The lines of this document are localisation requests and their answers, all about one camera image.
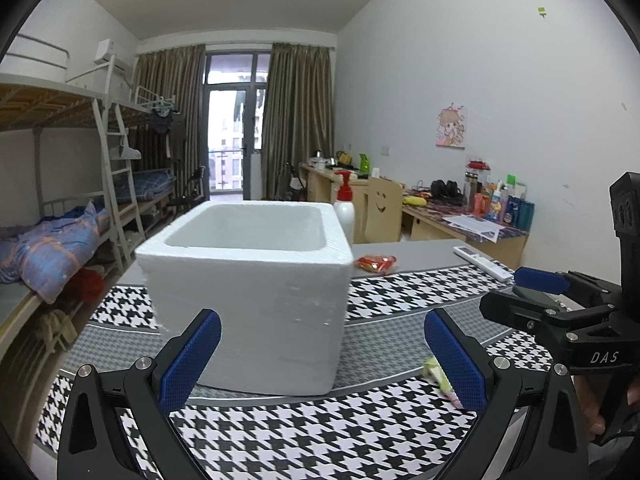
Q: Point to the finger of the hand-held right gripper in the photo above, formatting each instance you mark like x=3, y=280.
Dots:
x=540, y=280
x=520, y=317

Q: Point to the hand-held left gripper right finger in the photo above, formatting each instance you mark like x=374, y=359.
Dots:
x=455, y=360

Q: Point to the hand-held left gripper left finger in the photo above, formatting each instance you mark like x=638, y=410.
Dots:
x=192, y=355

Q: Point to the white foam box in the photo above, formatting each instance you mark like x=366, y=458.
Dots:
x=250, y=280

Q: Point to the person's right hand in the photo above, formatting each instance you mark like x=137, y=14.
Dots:
x=587, y=400

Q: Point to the green pink wrapped packet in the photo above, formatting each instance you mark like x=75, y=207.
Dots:
x=435, y=371

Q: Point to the white remote control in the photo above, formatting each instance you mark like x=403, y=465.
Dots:
x=482, y=262

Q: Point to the group of bottles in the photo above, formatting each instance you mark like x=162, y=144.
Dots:
x=500, y=202

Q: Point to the houndstooth table cloth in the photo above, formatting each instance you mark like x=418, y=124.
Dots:
x=390, y=290

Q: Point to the red snack packet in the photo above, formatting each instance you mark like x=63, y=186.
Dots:
x=375, y=263

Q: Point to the red bag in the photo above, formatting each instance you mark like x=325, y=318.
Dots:
x=85, y=285

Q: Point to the yellowish cloth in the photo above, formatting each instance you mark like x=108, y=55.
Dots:
x=55, y=332

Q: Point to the black folding chair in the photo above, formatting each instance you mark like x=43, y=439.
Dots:
x=192, y=190

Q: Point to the wooden smiley chair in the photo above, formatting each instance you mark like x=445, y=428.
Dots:
x=382, y=210

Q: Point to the blue bedding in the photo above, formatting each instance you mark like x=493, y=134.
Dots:
x=152, y=185

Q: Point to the blue plaid quilt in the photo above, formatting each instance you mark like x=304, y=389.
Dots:
x=45, y=250

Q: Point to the white pump bottle red cap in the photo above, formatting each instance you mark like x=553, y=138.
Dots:
x=345, y=215

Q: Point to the white bunk bed ladder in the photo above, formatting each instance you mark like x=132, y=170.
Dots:
x=117, y=185

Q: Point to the green jug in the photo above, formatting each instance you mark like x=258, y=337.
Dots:
x=365, y=164

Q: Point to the dark hanging clothes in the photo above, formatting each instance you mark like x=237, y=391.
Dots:
x=165, y=130

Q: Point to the glass balcony door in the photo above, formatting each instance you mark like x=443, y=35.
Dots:
x=235, y=125

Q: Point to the brown curtain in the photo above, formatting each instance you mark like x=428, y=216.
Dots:
x=170, y=110
x=297, y=120

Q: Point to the white metal bunk bed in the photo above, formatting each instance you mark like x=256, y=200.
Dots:
x=145, y=105
x=45, y=100

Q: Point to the white air conditioner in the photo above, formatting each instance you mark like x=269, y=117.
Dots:
x=112, y=57

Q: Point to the pink wall poster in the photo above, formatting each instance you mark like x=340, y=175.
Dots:
x=451, y=127

